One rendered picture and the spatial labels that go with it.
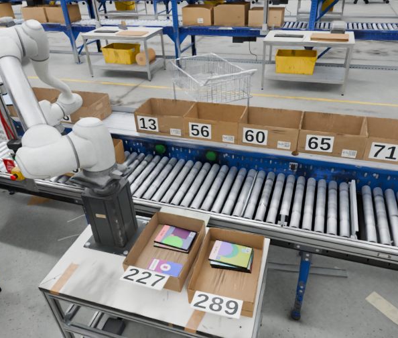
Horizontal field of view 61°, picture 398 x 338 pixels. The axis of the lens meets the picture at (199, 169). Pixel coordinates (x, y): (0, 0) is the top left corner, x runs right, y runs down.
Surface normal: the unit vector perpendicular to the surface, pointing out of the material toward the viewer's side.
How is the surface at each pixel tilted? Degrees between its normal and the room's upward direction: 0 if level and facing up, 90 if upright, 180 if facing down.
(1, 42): 44
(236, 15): 90
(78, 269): 0
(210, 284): 2
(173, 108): 89
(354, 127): 89
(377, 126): 90
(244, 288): 1
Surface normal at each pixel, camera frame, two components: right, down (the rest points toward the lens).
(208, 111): -0.32, 0.53
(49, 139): 0.36, -0.49
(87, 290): -0.05, -0.83
